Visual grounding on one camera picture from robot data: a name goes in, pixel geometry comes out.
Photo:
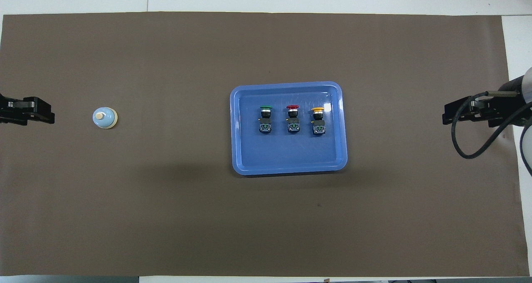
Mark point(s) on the green push button switch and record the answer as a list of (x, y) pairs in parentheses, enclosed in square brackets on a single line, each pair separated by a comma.
[(265, 126)]

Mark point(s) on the red push button switch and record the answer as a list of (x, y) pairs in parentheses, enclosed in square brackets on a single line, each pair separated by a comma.
[(293, 126)]

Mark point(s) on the yellow push button switch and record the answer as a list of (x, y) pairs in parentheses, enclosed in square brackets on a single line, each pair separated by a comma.
[(318, 127)]

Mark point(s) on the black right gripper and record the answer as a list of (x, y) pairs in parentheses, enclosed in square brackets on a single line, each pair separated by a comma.
[(505, 102)]

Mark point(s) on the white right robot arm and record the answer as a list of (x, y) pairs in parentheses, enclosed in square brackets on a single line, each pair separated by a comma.
[(527, 150)]

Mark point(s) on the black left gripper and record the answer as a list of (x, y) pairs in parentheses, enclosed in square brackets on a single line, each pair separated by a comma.
[(12, 108)]

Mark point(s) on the light blue call bell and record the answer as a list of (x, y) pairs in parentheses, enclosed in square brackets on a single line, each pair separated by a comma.
[(104, 119)]

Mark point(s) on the brown table mat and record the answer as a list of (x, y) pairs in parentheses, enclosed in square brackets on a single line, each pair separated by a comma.
[(166, 216)]

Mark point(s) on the blue plastic tray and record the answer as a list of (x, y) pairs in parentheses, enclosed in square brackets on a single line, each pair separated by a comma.
[(286, 154)]

